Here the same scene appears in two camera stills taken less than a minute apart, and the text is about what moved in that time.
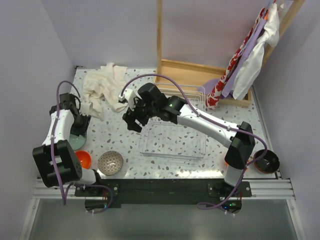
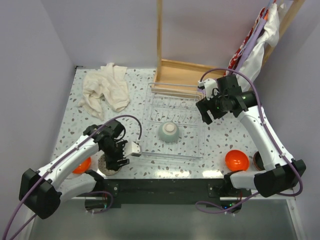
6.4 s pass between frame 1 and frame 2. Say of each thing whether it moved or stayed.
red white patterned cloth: stayed
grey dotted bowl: stayed
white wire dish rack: stayed
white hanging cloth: stayed
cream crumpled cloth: stayed
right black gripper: moved
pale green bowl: moved
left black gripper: moved
